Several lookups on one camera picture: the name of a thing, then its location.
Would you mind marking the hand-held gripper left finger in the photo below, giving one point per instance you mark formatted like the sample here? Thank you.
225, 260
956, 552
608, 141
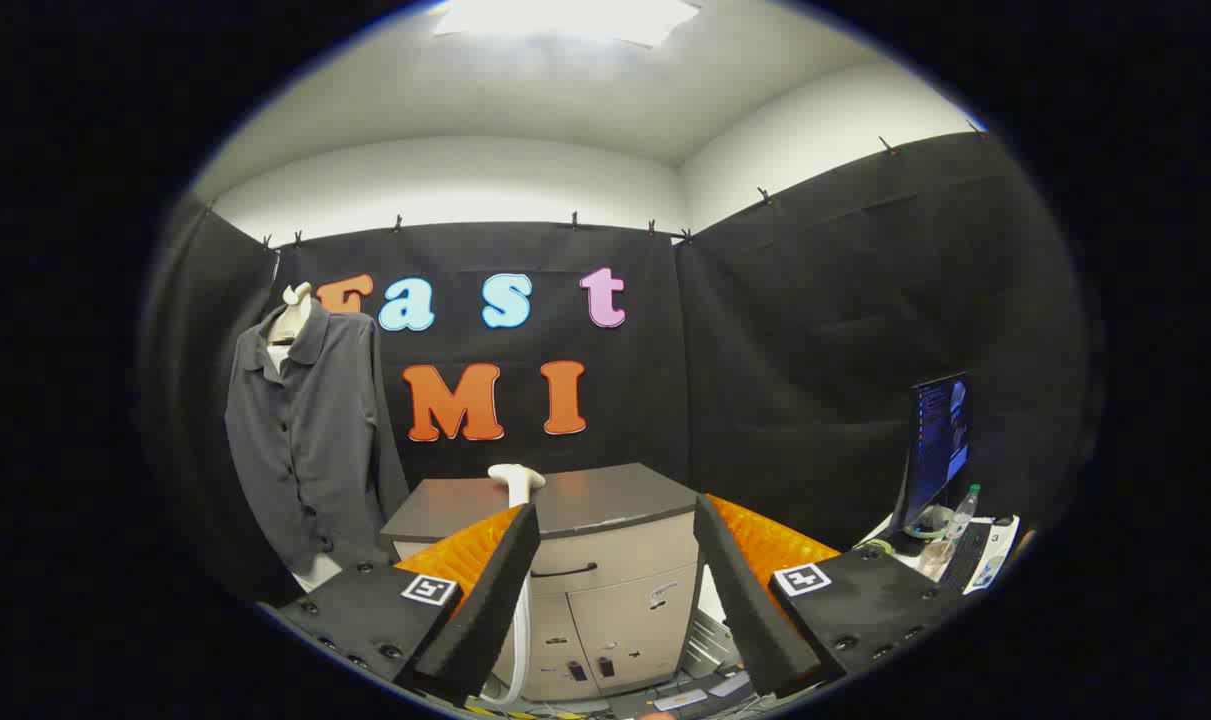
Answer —
485, 620

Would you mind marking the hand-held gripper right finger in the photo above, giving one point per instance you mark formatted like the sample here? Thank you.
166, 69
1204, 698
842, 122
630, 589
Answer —
755, 620

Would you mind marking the white garment steamer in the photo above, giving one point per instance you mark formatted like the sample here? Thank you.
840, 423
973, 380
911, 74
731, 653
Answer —
515, 478

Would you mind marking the grey button shirt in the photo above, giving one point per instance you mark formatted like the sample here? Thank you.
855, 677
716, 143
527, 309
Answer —
310, 440

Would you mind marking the beige cabinet with grey top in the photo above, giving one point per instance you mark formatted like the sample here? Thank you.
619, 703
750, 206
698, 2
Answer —
615, 590

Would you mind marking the black keyboard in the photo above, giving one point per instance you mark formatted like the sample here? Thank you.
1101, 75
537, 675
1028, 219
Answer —
968, 560

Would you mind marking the clear plastic water bottle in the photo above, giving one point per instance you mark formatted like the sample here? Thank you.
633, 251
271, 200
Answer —
960, 520

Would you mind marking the white printed paper sheet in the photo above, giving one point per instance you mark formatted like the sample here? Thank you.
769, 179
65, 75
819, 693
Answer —
997, 560

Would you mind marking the black computer monitor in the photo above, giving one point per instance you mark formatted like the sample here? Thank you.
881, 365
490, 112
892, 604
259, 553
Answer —
940, 440

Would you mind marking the ceiling light panel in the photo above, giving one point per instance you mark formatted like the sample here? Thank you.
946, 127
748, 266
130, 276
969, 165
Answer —
565, 18

